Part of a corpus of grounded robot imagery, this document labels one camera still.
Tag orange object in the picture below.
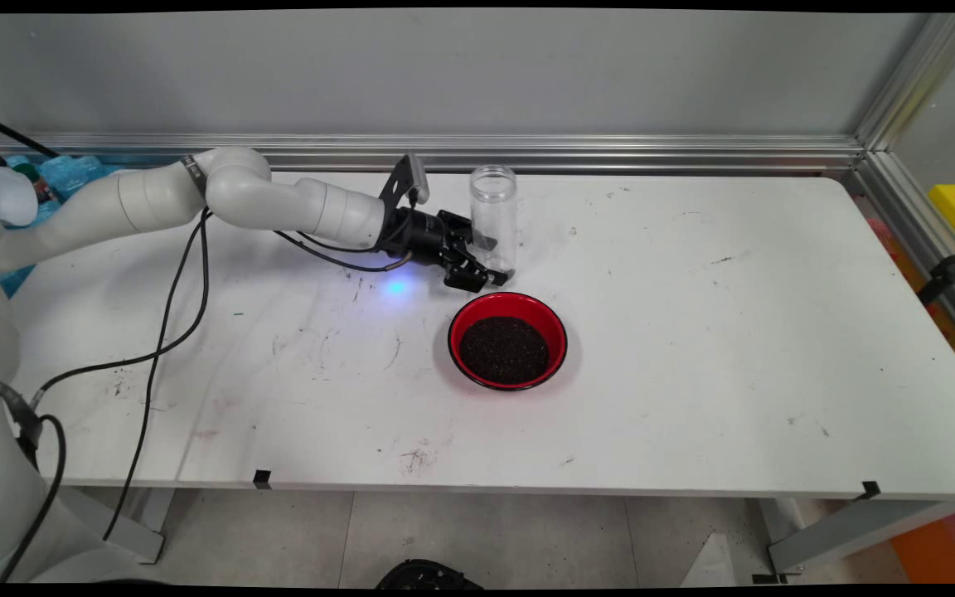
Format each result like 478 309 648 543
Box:
888 502 955 583

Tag aluminium frame post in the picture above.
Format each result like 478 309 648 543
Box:
855 12 955 154

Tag clear plastic jar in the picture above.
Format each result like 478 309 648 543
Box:
469 164 519 279

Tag blue printed packaging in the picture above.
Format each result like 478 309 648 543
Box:
0 153 126 299

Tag black cable strap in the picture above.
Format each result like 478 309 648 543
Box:
0 377 45 450

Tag red bowl with black rim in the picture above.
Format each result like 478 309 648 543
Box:
447 291 570 392

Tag long aluminium frame rail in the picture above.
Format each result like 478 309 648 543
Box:
0 133 865 177

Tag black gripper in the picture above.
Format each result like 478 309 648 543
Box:
376 206 513 294

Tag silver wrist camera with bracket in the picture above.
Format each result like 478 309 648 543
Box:
378 152 430 208

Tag grey metal table leg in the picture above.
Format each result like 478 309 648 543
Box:
764 496 955 581
71 488 176 566

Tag black cable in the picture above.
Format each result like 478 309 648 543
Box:
26 211 414 411
100 211 414 544
0 109 60 160

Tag black object on floor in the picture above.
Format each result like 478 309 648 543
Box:
374 559 487 591

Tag short aluminium frame rail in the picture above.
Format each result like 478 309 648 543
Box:
852 149 955 366

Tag black seeds in bowl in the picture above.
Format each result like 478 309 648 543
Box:
458 315 550 386

